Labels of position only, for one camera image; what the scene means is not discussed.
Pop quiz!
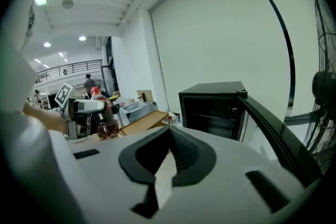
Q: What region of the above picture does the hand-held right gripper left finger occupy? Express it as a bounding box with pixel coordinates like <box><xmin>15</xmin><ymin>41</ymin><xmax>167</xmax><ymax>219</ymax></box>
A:
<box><xmin>68</xmin><ymin>125</ymin><xmax>173</xmax><ymax>224</ymax></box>

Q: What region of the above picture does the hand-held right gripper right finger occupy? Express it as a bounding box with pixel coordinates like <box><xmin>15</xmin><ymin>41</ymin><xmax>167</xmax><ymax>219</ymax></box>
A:
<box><xmin>156</xmin><ymin>125</ymin><xmax>307</xmax><ymax>224</ymax></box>

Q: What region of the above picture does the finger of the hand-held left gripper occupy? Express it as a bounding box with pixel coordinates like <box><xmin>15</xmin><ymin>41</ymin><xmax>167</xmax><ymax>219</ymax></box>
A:
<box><xmin>72</xmin><ymin>99</ymin><xmax>108</xmax><ymax>115</ymax></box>

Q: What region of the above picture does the person's white shirt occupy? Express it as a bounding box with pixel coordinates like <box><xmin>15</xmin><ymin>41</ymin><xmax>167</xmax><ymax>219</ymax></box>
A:
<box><xmin>0</xmin><ymin>0</ymin><xmax>88</xmax><ymax>224</ymax></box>

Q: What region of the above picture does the person's left forearm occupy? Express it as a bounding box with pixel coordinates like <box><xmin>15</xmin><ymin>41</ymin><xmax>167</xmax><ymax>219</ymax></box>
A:
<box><xmin>22</xmin><ymin>104</ymin><xmax>68</xmax><ymax>136</ymax></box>

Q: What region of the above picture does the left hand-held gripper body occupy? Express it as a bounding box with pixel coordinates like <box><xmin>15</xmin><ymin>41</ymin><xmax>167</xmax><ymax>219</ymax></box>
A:
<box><xmin>55</xmin><ymin>82</ymin><xmax>92</xmax><ymax>139</ymax></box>

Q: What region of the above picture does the cola bottle red cap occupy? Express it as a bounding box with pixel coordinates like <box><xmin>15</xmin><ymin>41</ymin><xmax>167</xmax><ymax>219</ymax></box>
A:
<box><xmin>90</xmin><ymin>86</ymin><xmax>122</xmax><ymax>140</ymax></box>

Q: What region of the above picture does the heap of plastic bottles bags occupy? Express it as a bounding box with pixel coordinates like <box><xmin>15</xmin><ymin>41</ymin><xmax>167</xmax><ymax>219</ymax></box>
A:
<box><xmin>167</xmin><ymin>111</ymin><xmax>182</xmax><ymax>124</ymax></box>

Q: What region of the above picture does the black standing fan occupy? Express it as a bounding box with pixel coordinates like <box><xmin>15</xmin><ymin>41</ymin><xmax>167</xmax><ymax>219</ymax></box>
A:
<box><xmin>284</xmin><ymin>0</ymin><xmax>336</xmax><ymax>174</ymax></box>

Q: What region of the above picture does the black mini fridge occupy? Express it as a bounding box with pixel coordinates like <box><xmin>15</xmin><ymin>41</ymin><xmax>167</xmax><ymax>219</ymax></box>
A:
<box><xmin>178</xmin><ymin>81</ymin><xmax>323</xmax><ymax>187</ymax></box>

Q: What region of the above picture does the black metal railing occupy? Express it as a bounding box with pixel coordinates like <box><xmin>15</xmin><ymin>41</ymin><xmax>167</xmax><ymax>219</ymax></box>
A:
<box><xmin>36</xmin><ymin>59</ymin><xmax>103</xmax><ymax>82</ymax></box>

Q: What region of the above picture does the brown cardboard box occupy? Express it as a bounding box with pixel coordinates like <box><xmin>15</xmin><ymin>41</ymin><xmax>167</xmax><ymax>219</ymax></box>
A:
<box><xmin>136</xmin><ymin>89</ymin><xmax>153</xmax><ymax>103</ymax></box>

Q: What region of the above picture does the wooden trolley cart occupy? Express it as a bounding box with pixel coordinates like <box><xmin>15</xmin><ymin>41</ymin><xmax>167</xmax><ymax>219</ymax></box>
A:
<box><xmin>119</xmin><ymin>110</ymin><xmax>170</xmax><ymax>137</ymax></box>

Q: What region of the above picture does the clear plastic storage box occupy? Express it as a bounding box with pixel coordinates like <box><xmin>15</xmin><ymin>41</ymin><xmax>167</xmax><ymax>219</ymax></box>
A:
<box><xmin>118</xmin><ymin>101</ymin><xmax>159</xmax><ymax>127</ymax></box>

